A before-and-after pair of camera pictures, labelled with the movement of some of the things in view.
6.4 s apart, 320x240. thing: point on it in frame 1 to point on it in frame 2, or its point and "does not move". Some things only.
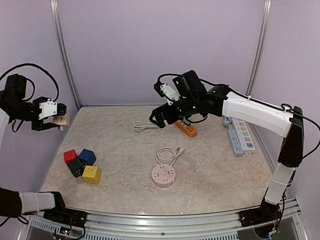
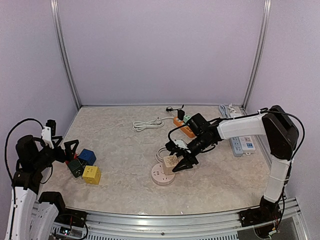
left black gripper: (41, 126) to (68, 154)
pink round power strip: (164, 175) does not move
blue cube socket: (88, 156) does not move
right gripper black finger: (157, 117) to (188, 163)
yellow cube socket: (91, 174) does not move
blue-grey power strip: (236, 147) does not move
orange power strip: (189, 130) does not move
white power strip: (244, 134) does not move
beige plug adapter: (62, 120) to (169, 162)
